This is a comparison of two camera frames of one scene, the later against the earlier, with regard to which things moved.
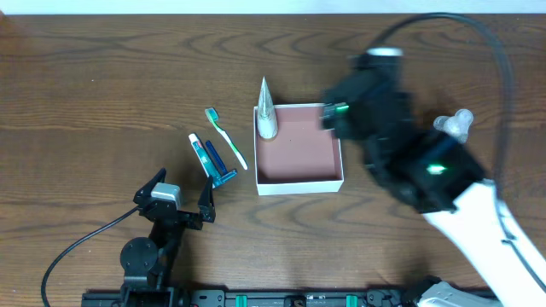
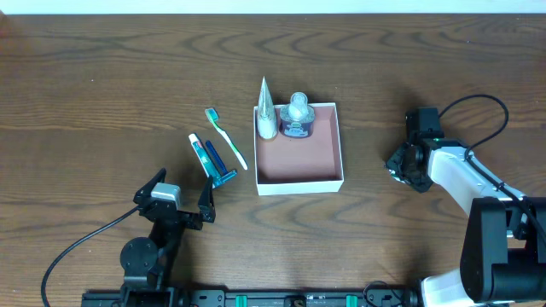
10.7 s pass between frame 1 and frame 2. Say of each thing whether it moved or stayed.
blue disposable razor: stayed
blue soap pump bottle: moved
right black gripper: moved
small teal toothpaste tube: stayed
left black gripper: stayed
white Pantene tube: stayed
